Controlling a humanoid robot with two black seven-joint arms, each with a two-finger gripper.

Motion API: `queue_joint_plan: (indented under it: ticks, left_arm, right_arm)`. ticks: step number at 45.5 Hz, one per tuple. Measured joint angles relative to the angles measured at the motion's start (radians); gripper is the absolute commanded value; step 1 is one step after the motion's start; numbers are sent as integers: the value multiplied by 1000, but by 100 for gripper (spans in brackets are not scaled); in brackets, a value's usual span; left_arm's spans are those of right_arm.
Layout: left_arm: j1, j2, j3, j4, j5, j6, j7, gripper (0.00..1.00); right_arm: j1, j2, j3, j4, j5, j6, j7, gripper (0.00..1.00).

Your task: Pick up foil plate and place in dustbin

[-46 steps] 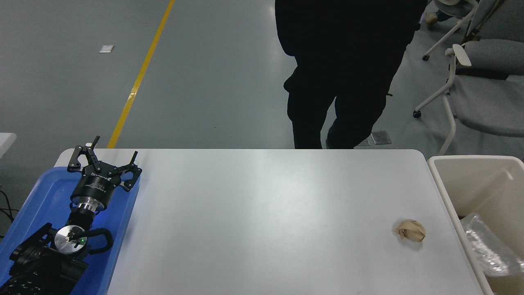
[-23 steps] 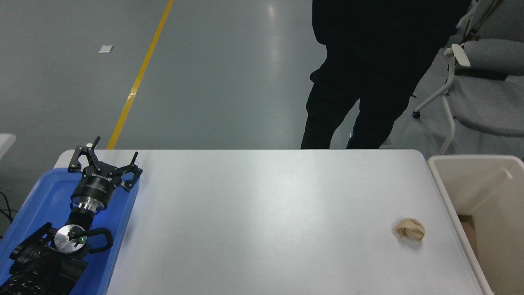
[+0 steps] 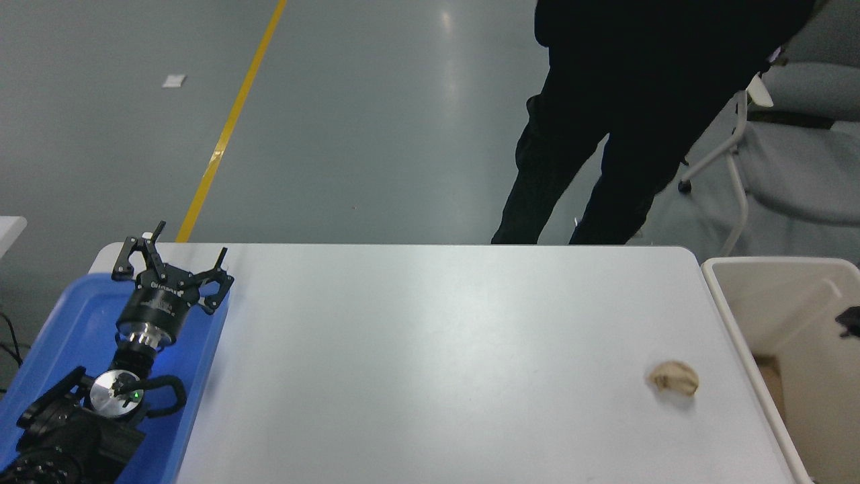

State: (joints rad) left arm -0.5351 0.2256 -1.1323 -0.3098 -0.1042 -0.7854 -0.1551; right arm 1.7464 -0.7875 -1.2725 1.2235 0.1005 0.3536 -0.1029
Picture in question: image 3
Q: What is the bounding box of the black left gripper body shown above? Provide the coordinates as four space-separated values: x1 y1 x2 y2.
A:
116 266 200 335

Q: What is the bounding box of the large pale plastic bin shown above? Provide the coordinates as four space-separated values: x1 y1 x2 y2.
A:
701 256 860 484

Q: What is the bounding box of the blue plastic tray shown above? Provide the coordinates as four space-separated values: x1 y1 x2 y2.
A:
0 272 232 484

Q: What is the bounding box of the white side table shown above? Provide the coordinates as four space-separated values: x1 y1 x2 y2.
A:
0 217 28 260

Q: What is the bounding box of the crumpled tan paper ball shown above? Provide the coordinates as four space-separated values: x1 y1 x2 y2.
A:
646 360 699 398

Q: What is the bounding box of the person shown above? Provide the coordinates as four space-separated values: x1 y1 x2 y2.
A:
490 0 817 246

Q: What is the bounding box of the black floor cable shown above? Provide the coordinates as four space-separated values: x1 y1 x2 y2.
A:
0 309 32 392

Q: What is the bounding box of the grey chair with white frame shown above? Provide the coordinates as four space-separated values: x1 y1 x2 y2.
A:
677 13 860 257

